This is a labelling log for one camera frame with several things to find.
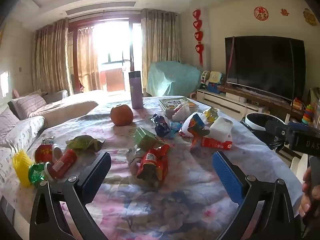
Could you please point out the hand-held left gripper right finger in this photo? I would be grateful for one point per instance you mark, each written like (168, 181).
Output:
(226, 177)

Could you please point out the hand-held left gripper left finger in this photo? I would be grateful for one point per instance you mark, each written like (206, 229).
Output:
(96, 177)

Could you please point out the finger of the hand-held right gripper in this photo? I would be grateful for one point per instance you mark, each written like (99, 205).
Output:
(277, 130)

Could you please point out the white rimmed trash bin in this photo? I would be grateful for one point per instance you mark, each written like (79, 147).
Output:
(255, 120)

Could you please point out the yellow snack wrapper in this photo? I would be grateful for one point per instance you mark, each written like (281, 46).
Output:
(211, 113)

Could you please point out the blue cheese stick packet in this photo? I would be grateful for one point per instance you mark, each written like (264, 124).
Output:
(175, 127)

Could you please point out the white plastic bag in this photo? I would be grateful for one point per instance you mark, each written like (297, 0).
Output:
(181, 112)

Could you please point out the person's right hand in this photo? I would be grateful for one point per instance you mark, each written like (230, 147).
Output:
(305, 195)

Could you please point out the red and yellow toy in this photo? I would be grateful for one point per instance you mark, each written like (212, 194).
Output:
(297, 103)

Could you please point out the red bottle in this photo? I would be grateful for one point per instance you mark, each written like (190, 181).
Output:
(62, 163)

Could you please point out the green crumpled wrapper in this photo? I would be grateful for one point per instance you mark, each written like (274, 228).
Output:
(83, 142)

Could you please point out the beige bag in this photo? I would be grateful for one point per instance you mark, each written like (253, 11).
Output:
(315, 96)

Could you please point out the red and white tissue pack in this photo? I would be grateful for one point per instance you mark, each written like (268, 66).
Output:
(220, 130)

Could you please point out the red snack bag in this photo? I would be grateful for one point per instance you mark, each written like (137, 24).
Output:
(152, 162)

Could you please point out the red round tin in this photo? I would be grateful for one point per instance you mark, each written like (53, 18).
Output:
(43, 153)

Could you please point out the white TV cabinet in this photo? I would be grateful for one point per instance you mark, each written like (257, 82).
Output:
(225, 102)

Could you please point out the green foil wrapper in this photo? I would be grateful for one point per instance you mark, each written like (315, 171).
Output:
(36, 173)

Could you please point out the orange and blue snack bag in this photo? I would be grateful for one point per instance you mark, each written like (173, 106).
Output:
(195, 125)

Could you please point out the green snack box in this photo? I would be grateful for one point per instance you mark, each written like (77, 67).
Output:
(146, 138)

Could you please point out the black television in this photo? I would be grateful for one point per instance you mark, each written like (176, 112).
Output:
(265, 65)

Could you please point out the orange fruit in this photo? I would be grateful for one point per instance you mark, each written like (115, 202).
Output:
(121, 115)

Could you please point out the sofa with floral cover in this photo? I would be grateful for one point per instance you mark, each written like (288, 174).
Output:
(65, 110)

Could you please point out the blue toy base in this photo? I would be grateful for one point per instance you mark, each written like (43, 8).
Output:
(213, 88)

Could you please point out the dark blue snack wrapper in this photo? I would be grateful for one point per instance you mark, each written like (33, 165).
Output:
(161, 126)

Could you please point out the pink rod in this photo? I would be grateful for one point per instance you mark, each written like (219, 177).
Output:
(233, 55)

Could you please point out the pink toy kettlebell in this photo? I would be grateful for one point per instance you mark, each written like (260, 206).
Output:
(193, 95)

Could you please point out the white wheel toy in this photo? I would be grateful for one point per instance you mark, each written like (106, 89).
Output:
(205, 76)

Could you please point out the stack of picture books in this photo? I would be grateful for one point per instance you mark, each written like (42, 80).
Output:
(170, 103)

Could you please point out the purple thermos bottle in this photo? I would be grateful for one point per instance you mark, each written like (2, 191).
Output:
(135, 92)

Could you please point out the striped pink pillow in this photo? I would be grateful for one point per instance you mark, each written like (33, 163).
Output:
(30, 105)
(7, 125)

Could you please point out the red hanging towel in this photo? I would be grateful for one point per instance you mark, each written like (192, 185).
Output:
(113, 78)

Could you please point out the teal covered furniture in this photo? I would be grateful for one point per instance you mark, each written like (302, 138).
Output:
(172, 77)

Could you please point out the sheer orange curtain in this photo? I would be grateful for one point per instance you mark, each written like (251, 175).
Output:
(85, 57)

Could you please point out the red hanging heart decoration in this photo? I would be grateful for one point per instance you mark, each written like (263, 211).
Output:
(198, 35)

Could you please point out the beige curtain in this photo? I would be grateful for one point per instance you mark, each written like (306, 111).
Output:
(50, 55)
(160, 45)

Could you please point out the ceiling air vent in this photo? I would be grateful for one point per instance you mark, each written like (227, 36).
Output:
(100, 8)

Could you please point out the golden wall decal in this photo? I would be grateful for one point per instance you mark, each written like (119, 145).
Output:
(310, 17)

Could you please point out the round red wall decal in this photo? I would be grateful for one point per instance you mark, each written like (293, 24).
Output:
(261, 13)

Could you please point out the small red wall decal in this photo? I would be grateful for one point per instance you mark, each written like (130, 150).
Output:
(284, 12)

